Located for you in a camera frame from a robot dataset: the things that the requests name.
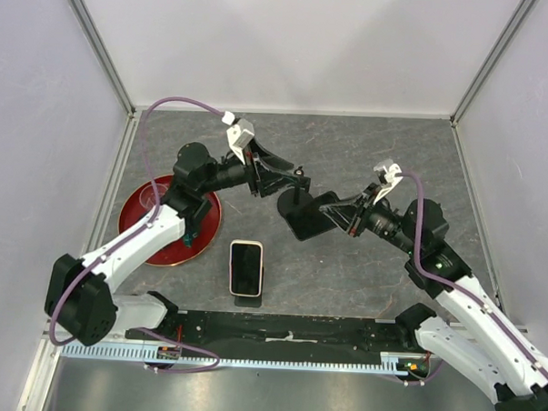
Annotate slotted cable duct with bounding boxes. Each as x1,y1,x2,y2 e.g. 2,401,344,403
61,342,409,376

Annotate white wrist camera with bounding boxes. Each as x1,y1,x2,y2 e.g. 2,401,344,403
222,111,255,160
373,158,402,205

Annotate red round tray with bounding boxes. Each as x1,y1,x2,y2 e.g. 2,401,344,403
117,182,222,266

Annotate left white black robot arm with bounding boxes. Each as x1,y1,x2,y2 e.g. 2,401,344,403
44,141,311,346

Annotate clear plastic cup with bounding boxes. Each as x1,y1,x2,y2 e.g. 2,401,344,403
137,183,167,211

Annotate left aluminium frame post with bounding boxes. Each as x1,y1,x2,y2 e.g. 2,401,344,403
67,0,136,116

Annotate pink-case smartphone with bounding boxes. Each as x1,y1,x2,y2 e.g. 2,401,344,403
228,239,264,298

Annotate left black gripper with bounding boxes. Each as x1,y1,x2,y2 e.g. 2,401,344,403
198,135,301,199

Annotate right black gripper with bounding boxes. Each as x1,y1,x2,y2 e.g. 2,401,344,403
319,179,423,256

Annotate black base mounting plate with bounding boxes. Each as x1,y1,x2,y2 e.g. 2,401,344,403
153,310,424,353

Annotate black round-base phone holder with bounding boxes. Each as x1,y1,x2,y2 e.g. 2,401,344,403
276,165,313,219

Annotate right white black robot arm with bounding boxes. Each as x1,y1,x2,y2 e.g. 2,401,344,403
319,185,548,411

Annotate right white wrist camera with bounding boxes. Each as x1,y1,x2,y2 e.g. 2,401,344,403
373,158,402,205

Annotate aluminium frame post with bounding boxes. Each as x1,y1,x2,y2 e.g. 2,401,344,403
450,0,539,128
67,0,136,116

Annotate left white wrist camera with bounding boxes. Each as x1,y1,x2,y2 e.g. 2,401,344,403
222,111,255,160

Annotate black smartphone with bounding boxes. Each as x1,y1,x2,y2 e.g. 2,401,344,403
283,189,339,241

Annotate right aluminium frame post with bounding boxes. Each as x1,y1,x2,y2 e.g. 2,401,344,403
450,0,539,128

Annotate front aluminium rail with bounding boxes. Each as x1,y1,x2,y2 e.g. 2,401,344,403
40,302,538,363

